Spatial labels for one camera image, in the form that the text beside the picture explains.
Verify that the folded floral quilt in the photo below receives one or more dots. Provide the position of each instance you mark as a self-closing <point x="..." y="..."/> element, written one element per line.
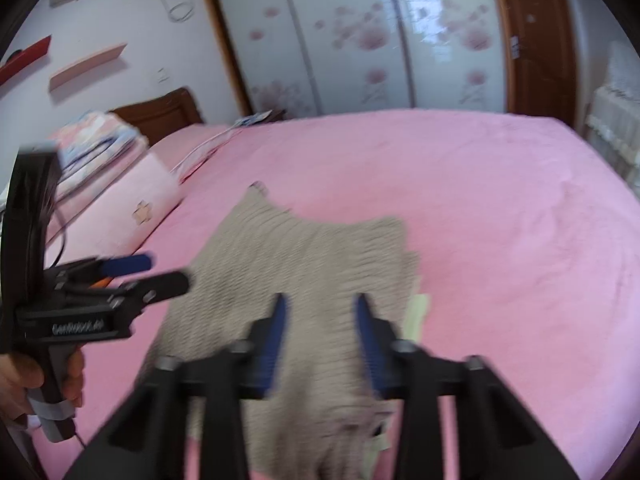
<point x="95" y="135"/>

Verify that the pale green black-trimmed garment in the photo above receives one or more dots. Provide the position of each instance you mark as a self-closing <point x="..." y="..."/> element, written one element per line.
<point x="416" y="320"/>

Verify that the papers beside headboard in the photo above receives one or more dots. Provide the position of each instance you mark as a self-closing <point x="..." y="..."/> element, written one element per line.
<point x="252" y="120"/>

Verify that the grey knitted cardigan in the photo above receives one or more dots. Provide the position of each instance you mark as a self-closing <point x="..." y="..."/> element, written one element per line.
<point x="310" y="260"/>

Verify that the red wall shelf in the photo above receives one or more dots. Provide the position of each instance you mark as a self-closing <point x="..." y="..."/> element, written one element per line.
<point x="25" y="60"/>

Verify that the brown wooden door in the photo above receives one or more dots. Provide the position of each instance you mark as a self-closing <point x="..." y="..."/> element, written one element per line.
<point x="540" y="40"/>

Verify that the white lace covered furniture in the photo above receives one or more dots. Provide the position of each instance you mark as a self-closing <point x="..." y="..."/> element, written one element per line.
<point x="617" y="110"/>

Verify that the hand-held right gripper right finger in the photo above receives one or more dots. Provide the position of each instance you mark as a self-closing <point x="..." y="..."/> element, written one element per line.
<point x="370" y="350"/>

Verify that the pink bed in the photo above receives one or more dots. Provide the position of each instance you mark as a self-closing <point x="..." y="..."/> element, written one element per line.
<point x="500" y="210"/>

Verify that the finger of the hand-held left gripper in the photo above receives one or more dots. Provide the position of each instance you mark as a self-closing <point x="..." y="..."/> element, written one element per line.
<point x="160" y="287"/>
<point x="127" y="263"/>

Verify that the floral sliding door wardrobe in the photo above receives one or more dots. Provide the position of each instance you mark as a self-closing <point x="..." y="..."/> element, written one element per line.
<point x="350" y="35"/>

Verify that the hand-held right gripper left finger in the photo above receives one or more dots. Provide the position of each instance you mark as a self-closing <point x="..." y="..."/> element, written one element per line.
<point x="272" y="345"/>

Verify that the pink wall shelf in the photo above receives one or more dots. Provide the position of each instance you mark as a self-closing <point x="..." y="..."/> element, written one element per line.
<point x="90" y="67"/>

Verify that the dark wooden headboard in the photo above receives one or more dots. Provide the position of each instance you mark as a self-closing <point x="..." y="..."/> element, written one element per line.
<point x="160" y="110"/>

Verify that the person's left hand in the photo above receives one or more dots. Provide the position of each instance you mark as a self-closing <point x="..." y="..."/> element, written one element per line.
<point x="17" y="385"/>

